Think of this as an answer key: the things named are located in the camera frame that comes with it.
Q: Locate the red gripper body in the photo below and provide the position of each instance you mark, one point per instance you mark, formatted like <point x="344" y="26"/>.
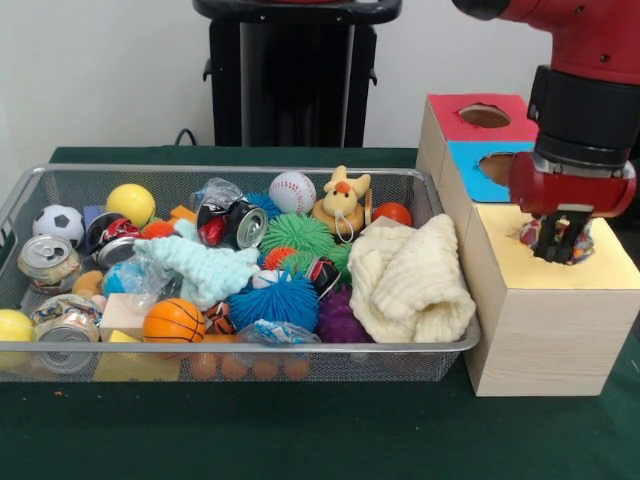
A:
<point x="565" y="190"/>

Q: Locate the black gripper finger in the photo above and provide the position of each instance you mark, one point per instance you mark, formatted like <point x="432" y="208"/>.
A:
<point x="546" y="235"/>
<point x="567" y="237"/>

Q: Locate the polka dot cloth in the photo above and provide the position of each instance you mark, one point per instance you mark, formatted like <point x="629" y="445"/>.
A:
<point x="530" y="232"/>

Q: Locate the cream muslin cloth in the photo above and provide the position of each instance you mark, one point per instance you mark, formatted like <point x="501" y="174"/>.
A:
<point x="410" y="280"/>

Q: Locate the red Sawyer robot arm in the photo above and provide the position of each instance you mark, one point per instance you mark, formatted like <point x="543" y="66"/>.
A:
<point x="585" y="75"/>

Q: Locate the wooden box with three holes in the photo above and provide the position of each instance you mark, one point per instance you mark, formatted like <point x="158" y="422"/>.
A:
<point x="540" y="340"/>

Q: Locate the silver mesh bin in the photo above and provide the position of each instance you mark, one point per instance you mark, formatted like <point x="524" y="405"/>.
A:
<point x="250" y="346"/>

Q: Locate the red orange ball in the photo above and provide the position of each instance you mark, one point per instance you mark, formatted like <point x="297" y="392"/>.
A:
<point x="395" y="214"/>

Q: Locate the yellow plush chick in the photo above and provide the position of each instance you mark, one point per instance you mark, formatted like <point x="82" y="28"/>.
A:
<point x="342" y="200"/>

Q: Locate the green spiky puffer ball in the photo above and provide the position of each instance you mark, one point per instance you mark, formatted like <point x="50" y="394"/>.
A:
<point x="297" y="235"/>

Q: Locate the white toy baseball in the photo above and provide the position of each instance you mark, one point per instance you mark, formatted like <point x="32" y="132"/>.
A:
<point x="293" y="192"/>

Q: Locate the blue spiky puffer ball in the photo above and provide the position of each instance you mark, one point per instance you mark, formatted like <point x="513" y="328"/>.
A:
<point x="275" y="305"/>

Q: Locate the dark green table cloth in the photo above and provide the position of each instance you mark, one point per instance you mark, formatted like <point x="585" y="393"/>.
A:
<point x="300" y="435"/>

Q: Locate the light blue muslin cloth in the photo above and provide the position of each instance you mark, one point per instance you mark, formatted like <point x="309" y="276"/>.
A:
<point x="210" y="270"/>

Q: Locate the orange toy basketball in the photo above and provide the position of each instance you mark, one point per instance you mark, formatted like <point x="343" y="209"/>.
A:
<point x="174" y="322"/>

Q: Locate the yellow ball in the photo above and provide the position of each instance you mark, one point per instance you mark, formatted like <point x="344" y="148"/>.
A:
<point x="131" y="205"/>

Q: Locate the black white soccer ball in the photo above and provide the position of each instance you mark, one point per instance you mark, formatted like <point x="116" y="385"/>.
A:
<point x="59" y="225"/>

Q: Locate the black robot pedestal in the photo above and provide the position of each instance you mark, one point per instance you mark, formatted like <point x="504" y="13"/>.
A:
<point x="300" y="75"/>

